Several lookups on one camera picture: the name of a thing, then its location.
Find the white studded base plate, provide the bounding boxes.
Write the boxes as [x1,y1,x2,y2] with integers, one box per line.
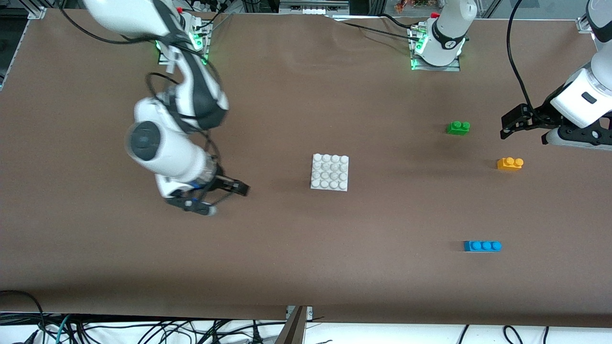
[310,153,350,192]

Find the blue three-stud block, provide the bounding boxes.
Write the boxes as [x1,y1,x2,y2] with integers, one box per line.
[463,240,503,253]

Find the brown table cover sheet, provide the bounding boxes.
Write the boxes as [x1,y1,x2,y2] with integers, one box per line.
[0,9,612,329]

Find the orange red background object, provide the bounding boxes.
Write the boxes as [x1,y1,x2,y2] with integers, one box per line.
[394,0,443,12]

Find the white power strip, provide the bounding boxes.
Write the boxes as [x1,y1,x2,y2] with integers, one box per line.
[279,0,350,15]

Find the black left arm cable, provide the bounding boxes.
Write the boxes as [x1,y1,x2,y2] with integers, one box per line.
[506,0,534,115]

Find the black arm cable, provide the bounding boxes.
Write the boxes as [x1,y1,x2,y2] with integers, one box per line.
[506,0,534,115]
[55,0,225,211]

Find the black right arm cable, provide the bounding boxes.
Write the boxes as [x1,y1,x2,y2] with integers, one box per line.
[55,0,225,211]

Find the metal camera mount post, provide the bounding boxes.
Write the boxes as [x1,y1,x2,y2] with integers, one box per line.
[275,305,314,344]

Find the tangled black floor cables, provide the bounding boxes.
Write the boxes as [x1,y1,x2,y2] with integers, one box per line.
[72,315,287,344]

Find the short black table cable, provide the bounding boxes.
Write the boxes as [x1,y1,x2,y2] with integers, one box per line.
[380,13,416,29]

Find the long black table cable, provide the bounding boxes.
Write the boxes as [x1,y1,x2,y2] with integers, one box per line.
[330,14,414,39]

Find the black base cable bundle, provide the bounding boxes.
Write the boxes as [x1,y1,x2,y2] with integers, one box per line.
[189,0,235,36]

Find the teal floor cable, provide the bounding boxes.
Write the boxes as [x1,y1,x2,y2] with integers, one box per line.
[55,314,72,344]

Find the looped black floor cable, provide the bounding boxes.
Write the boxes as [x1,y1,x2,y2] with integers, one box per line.
[0,290,46,344]

